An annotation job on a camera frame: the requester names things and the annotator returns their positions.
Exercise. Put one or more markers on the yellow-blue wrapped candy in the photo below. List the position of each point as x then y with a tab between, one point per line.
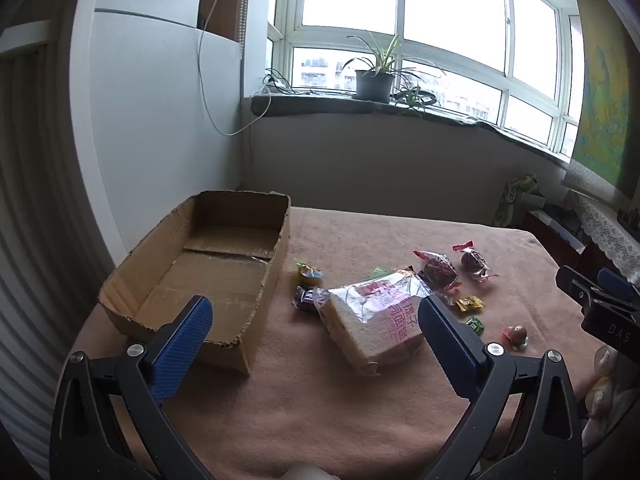
308	273

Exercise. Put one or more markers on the green candy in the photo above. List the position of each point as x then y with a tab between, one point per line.
475	325

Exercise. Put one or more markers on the green snack packet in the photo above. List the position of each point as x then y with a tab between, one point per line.
378	272

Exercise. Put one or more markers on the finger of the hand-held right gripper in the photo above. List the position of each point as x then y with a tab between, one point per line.
575	285
617	282

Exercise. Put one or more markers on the yellow wrapped candy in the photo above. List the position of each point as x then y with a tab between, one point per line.
470	303

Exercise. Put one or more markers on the green patterned bag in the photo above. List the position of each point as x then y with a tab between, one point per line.
512	195

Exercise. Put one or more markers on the dark wooden sideboard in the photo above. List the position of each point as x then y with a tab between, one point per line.
585	260

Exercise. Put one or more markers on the white power strip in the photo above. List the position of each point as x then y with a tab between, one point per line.
270	87

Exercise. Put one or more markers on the small spider plant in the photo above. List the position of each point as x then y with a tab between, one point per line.
412	95

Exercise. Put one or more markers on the potted spider plant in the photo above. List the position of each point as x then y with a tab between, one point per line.
372	85

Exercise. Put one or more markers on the white slatted panel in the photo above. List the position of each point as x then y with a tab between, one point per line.
40	210

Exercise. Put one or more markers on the white cabinet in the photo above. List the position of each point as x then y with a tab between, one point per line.
150	110

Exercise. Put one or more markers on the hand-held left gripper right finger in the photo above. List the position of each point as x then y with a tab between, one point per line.
446	347

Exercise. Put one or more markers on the white lace cloth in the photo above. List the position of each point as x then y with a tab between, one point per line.
610	232

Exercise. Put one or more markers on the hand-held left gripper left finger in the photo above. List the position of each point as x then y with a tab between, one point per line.
185	342

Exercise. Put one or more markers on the brown chocolate bar blue lettering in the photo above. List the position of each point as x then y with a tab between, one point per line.
310	298

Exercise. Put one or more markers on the cardboard box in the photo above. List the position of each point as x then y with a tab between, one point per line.
215	280

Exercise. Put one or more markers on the clear-wrapped sliced bread loaf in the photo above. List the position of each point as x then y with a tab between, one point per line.
370	327

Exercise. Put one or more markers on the red-trimmed dark pastry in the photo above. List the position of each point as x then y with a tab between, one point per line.
439	271
475	262

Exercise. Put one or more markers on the yellow wall poster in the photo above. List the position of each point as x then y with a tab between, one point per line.
605	110

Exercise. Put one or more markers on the clear-wrapped round candy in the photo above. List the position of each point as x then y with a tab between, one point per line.
515	335

